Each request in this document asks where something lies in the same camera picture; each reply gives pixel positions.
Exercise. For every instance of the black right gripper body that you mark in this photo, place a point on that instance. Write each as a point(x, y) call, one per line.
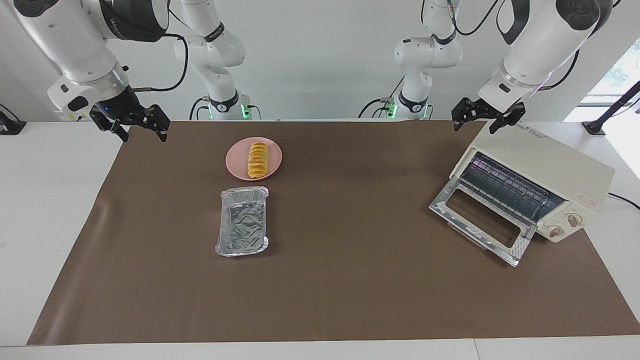
point(122, 105)

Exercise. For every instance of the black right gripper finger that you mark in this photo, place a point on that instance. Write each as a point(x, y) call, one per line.
point(160, 117)
point(107, 121)

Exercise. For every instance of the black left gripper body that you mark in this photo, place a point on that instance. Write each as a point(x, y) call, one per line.
point(486, 109)

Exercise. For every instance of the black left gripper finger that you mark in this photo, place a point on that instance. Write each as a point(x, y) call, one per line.
point(462, 112)
point(512, 117)

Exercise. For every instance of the yellow sliced bread loaf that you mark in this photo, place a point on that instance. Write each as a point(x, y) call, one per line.
point(257, 161)

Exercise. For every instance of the silver aluminium foil tray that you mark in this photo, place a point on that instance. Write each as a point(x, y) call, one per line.
point(242, 225)

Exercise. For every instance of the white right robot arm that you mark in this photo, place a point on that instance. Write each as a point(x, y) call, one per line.
point(75, 40)

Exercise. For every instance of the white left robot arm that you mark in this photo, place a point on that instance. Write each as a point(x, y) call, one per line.
point(540, 45)

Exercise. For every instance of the cream toaster oven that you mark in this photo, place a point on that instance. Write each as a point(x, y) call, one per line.
point(550, 165)

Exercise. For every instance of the glass oven door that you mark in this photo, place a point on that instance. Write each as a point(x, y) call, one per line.
point(480, 217)

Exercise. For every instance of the beige oven knob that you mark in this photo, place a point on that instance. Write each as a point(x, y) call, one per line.
point(573, 219)
point(555, 231)

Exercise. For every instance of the pink round plate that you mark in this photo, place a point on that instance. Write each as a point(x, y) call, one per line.
point(237, 160)

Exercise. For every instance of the black stand base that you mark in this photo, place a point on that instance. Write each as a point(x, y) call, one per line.
point(10, 127)

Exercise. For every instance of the brown table mat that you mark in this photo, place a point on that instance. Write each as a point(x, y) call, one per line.
point(325, 280)

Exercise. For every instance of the white wall power outlet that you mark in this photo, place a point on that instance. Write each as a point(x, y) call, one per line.
point(62, 116)

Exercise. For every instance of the black camera stand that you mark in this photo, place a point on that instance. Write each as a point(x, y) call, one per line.
point(594, 126)

